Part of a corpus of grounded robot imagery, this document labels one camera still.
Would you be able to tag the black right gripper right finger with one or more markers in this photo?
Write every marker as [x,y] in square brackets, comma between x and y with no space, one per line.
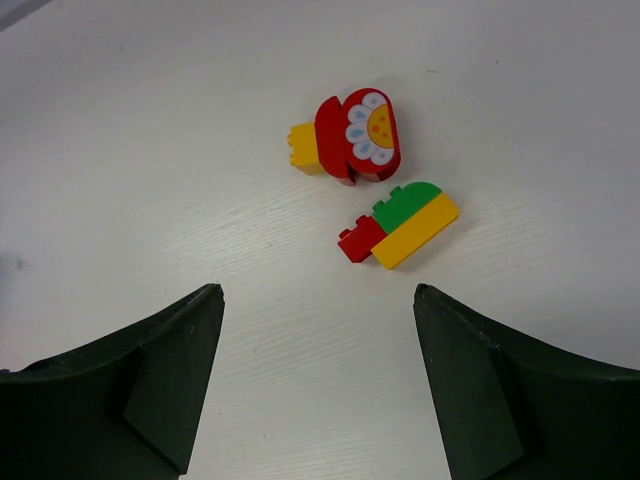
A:
[510,406]

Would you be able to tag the small yellow lego brick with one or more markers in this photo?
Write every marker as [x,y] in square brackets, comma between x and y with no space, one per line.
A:
[304,150]

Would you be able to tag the green curved lego brick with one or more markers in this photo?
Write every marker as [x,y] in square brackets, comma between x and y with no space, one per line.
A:
[403,203]

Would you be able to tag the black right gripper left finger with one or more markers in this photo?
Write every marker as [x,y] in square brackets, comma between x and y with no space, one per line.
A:
[125,406]

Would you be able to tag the long yellow lego brick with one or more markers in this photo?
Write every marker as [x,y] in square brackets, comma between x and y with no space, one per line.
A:
[415,232]

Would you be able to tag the small red lego brick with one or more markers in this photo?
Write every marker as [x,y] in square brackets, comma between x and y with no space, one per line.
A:
[357,243]

